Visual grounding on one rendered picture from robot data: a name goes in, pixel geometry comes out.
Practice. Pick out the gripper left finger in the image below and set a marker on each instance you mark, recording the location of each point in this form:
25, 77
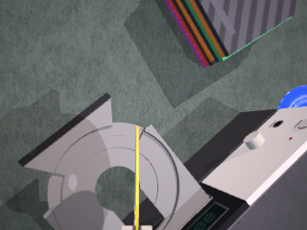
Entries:
129, 227

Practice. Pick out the blue cd with orange label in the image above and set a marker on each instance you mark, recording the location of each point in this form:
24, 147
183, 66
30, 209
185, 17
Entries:
295, 98

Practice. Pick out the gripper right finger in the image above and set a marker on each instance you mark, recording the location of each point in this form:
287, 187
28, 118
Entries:
145, 227

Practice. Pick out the yellow-labelled cd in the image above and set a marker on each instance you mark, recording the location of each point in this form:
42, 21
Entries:
136, 187

